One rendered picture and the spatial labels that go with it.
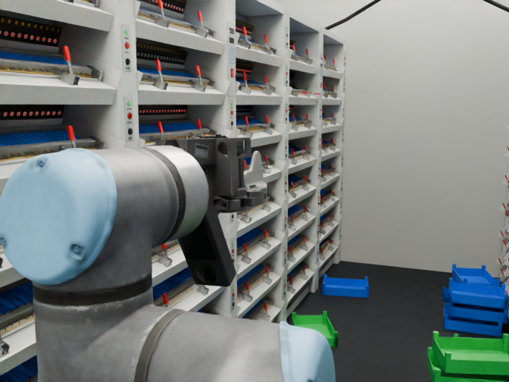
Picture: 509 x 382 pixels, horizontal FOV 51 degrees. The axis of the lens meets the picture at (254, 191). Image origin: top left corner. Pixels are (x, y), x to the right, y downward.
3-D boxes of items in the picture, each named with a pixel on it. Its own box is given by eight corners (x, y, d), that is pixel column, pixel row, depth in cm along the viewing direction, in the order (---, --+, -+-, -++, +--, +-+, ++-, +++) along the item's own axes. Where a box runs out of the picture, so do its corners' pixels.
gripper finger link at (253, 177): (280, 149, 69) (250, 151, 61) (281, 194, 70) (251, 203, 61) (259, 149, 70) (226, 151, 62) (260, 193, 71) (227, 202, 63)
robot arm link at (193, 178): (188, 250, 46) (99, 242, 50) (214, 239, 50) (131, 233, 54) (184, 146, 45) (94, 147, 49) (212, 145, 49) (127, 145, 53)
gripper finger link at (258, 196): (276, 186, 64) (245, 195, 57) (277, 198, 65) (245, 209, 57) (242, 186, 66) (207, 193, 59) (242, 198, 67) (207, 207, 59)
